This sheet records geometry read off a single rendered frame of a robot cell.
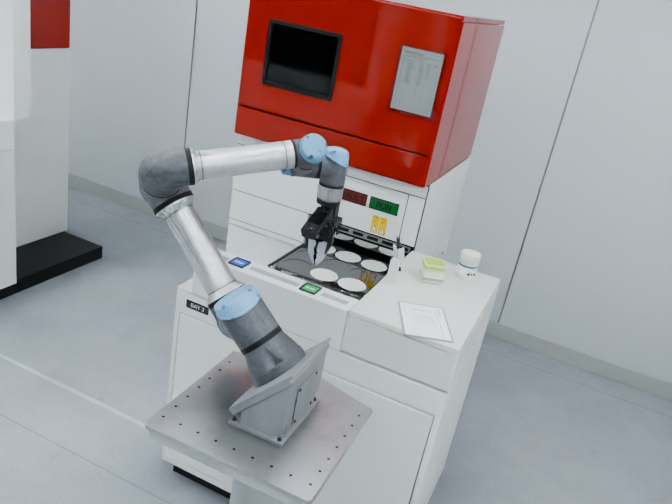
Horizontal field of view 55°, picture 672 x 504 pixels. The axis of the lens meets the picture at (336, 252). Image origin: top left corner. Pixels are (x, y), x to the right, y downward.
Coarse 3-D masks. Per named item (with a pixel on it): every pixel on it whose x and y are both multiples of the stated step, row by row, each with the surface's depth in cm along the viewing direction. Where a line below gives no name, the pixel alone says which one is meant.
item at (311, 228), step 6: (318, 210) 192; (324, 210) 191; (330, 210) 191; (312, 216) 190; (318, 216) 190; (324, 216) 190; (330, 216) 192; (306, 222) 188; (312, 222) 188; (318, 222) 188; (324, 222) 189; (306, 228) 186; (312, 228) 186; (318, 228) 187; (306, 234) 186; (312, 234) 185
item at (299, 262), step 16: (320, 240) 258; (288, 256) 238; (304, 256) 241; (368, 256) 251; (304, 272) 228; (336, 272) 232; (352, 272) 235; (368, 272) 238; (384, 272) 240; (368, 288) 225
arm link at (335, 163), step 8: (328, 152) 184; (336, 152) 184; (344, 152) 185; (328, 160) 185; (336, 160) 184; (344, 160) 185; (328, 168) 185; (336, 168) 185; (344, 168) 187; (320, 176) 186; (328, 176) 186; (336, 176) 186; (344, 176) 188; (320, 184) 189; (328, 184) 187; (336, 184) 187
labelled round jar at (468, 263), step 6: (462, 252) 228; (468, 252) 229; (474, 252) 230; (462, 258) 229; (468, 258) 226; (474, 258) 226; (462, 264) 228; (468, 264) 227; (474, 264) 227; (456, 270) 232; (462, 270) 229; (468, 270) 228; (474, 270) 228; (462, 276) 229; (468, 276) 229; (474, 276) 230
